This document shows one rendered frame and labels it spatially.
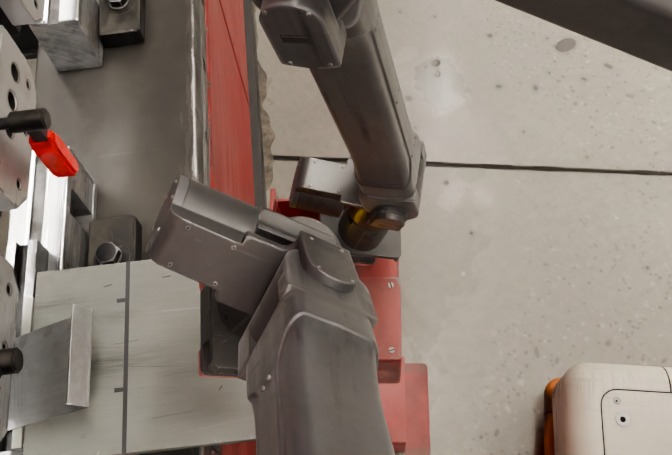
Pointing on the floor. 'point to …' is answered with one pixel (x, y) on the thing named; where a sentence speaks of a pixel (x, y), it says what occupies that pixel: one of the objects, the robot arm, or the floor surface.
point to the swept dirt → (262, 103)
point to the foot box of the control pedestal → (408, 410)
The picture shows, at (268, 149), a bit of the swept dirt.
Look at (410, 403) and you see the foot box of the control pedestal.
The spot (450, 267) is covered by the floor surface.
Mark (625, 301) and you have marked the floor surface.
